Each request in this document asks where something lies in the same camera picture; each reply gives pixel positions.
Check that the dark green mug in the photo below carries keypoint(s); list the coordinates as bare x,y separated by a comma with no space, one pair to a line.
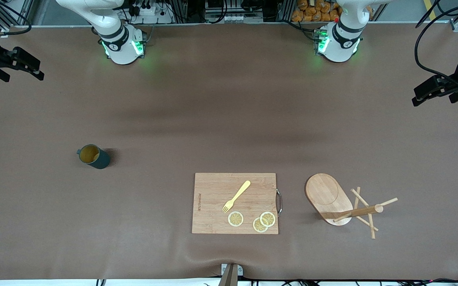
99,161

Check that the wooden mug tree rack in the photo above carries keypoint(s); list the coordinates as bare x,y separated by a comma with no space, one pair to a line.
326,194

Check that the white power strip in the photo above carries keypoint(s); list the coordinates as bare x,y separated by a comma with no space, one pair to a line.
157,18

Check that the bag of orange snacks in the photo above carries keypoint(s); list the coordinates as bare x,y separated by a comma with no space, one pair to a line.
312,10

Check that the brown table mat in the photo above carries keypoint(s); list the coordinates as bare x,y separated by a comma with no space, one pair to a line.
133,198

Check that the lemon slice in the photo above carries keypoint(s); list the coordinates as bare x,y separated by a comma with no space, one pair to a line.
257,227
268,219
235,219

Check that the grey electronics box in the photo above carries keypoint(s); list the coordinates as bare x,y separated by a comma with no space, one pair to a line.
233,16

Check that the yellow plastic fork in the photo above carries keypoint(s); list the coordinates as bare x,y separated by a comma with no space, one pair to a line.
237,195

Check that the bamboo cutting board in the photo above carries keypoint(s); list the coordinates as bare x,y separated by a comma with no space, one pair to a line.
213,198

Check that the grey metal camera mount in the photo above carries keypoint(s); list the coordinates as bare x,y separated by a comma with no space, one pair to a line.
231,276

